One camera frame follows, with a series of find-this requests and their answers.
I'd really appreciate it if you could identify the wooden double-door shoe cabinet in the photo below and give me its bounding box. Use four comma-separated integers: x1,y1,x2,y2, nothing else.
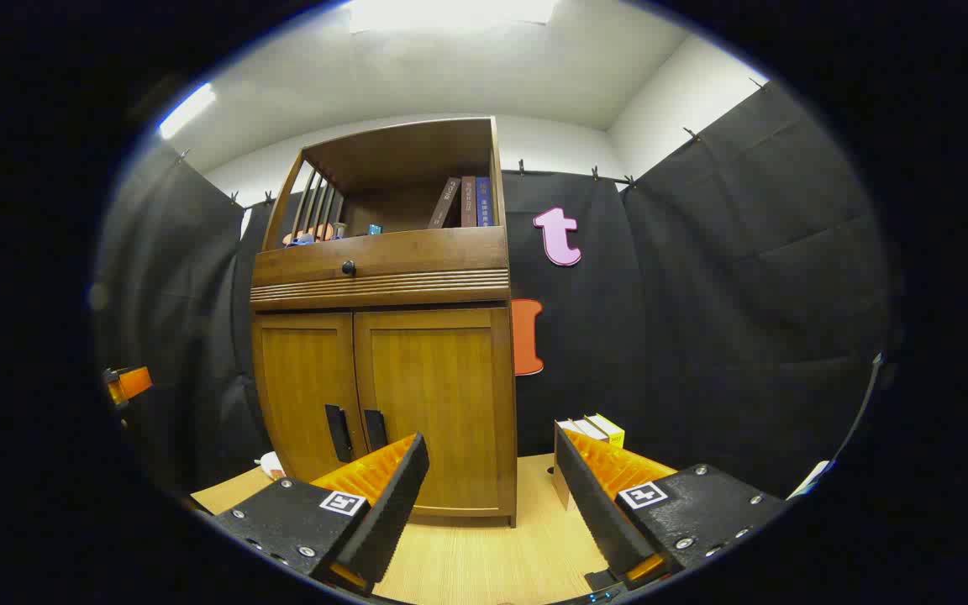
249,116,518,529

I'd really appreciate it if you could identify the wooden cabinet door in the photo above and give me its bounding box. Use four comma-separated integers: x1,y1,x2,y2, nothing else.
252,313,367,484
354,307,514,518

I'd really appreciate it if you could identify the black backdrop cloth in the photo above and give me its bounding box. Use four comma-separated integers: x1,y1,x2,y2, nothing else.
96,80,897,501

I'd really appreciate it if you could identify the large ceiling light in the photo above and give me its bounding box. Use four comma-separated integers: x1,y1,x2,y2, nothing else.
350,0,560,33

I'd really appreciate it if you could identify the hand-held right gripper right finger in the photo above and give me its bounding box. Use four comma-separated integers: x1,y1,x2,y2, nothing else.
553,424,790,589

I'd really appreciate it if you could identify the yellow white small box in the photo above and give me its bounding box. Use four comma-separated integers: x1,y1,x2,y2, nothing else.
585,413,626,449

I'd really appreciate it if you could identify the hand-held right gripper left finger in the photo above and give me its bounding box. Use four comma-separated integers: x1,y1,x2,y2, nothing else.
208,433,431,596

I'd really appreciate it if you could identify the wooden cabinet drawer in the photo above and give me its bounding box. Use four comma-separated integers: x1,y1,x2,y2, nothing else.
251,227,510,288

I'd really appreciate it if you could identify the small ceiling light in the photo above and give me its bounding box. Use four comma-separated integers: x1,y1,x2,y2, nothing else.
158,82,218,139

